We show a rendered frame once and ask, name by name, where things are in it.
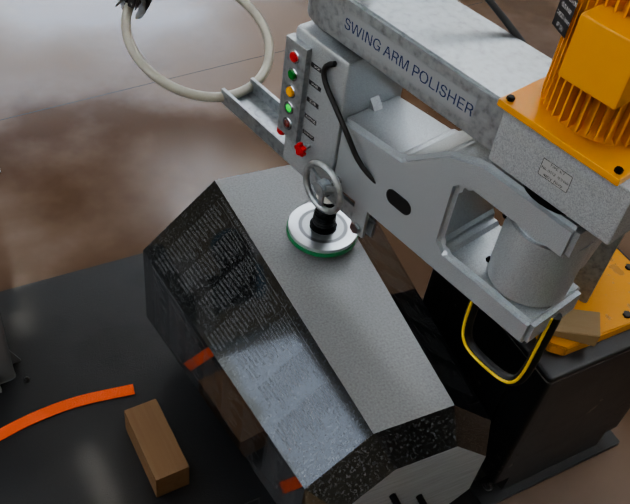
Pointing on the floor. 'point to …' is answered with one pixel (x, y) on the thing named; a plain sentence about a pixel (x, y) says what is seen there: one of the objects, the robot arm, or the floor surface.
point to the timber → (156, 447)
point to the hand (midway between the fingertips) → (132, 9)
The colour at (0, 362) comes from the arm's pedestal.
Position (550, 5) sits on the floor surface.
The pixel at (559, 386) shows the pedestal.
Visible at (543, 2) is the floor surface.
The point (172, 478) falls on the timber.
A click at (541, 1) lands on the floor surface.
